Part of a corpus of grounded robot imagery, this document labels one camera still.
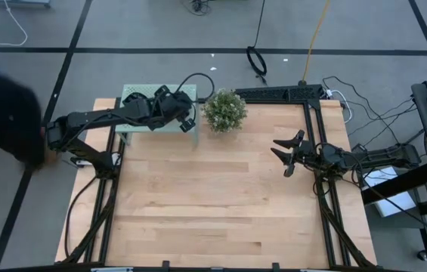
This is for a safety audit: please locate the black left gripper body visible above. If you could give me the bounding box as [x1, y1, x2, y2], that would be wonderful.
[153, 85, 197, 134]

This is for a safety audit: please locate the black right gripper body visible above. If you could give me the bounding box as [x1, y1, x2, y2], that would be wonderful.
[283, 129, 350, 178]

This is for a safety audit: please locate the green potted plant black pot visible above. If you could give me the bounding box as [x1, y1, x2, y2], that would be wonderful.
[201, 88, 249, 134]

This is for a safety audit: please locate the small black box device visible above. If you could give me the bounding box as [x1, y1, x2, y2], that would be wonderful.
[351, 142, 369, 158]

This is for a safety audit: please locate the mint green perforated side table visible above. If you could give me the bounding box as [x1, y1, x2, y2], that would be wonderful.
[114, 83, 201, 148]

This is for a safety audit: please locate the black desk crossbar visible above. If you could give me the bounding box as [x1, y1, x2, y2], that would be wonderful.
[360, 162, 427, 206]

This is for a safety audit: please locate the white box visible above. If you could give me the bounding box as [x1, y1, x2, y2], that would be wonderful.
[361, 165, 419, 218]

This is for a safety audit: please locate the person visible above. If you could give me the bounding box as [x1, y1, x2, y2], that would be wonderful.
[0, 66, 61, 171]

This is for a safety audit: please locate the grey metal cart base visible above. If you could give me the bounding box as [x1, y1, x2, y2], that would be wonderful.
[0, 0, 53, 9]

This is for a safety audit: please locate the black left wrist camera cable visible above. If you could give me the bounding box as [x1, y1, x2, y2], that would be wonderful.
[175, 73, 216, 105]

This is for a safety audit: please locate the black metal rig frame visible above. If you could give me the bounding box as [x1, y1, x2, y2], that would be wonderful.
[56, 83, 379, 271]

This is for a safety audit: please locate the white power plug cable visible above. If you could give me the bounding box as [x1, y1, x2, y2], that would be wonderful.
[324, 88, 354, 125]

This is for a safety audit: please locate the black hanging cable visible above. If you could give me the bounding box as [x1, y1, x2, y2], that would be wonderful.
[246, 0, 270, 86]

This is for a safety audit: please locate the black cable bundle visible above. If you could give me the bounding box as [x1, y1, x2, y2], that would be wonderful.
[182, 0, 214, 16]

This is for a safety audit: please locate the thick yellow hanging cable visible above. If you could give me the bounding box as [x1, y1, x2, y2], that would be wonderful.
[302, 0, 331, 85]

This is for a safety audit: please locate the white floor cable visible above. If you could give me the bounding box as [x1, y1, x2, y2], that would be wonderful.
[0, 0, 29, 47]

